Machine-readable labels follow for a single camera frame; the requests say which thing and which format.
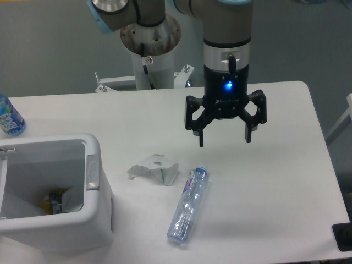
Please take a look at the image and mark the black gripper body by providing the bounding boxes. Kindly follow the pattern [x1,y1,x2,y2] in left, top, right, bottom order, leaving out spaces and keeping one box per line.
[203,66,249,119]

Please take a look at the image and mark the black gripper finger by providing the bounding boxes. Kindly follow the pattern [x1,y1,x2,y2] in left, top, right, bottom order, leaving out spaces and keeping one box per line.
[238,90,267,143]
[185,95,212,147]

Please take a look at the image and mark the white paper carton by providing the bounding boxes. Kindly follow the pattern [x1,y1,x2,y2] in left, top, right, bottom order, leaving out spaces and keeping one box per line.
[127,154,179,186]

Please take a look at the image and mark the crushed clear plastic bottle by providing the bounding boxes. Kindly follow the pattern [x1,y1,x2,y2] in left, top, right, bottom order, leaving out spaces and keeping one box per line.
[167,165,209,245]

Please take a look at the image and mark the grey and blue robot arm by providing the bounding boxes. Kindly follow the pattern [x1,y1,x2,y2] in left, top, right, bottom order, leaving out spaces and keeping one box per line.
[87,1,267,142]

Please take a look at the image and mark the white plastic trash can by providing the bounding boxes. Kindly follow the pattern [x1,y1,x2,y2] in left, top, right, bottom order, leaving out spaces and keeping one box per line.
[1,134,114,251]

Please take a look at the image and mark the black device at table edge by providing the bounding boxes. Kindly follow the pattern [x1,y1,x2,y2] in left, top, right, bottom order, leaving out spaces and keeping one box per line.
[332,222,351,252]

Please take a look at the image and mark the white crumpled paper in bin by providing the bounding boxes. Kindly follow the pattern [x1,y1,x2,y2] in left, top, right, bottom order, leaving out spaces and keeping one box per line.
[62,186,84,213]

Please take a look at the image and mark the yellow and blue wrapper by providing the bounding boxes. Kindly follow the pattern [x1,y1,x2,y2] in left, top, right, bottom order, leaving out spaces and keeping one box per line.
[40,188,68,215]

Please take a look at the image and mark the blue labelled drink bottle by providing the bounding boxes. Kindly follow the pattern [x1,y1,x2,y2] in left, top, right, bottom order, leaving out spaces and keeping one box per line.
[1,94,26,136]

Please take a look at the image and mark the white pedestal base bracket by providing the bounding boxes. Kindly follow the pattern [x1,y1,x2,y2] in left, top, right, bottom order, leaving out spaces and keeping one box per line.
[95,64,195,93]

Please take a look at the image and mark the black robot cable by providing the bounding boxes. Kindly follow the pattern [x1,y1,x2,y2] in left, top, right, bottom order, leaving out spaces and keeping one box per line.
[140,42,156,90]

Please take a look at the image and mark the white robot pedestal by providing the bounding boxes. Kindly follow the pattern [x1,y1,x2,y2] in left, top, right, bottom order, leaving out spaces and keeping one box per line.
[120,14,182,90]

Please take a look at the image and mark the white metal frame leg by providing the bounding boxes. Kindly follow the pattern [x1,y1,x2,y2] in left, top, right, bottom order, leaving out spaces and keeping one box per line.
[325,93,351,146]

